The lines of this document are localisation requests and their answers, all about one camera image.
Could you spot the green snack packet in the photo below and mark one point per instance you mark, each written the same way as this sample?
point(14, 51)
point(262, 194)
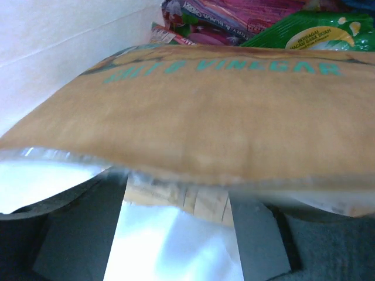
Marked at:
point(308, 30)

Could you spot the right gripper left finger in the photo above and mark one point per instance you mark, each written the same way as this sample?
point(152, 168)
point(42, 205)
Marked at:
point(67, 236)

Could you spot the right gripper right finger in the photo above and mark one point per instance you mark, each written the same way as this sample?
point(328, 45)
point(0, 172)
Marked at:
point(277, 243)

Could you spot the purple snack packet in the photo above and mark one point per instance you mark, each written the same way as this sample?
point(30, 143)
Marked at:
point(229, 23)

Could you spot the brown paper bag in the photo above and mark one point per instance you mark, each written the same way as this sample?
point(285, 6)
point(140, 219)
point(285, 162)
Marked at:
point(46, 44)

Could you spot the tan salt vinegar chips bag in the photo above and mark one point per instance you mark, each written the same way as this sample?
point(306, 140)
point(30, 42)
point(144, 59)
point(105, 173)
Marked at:
point(192, 124)

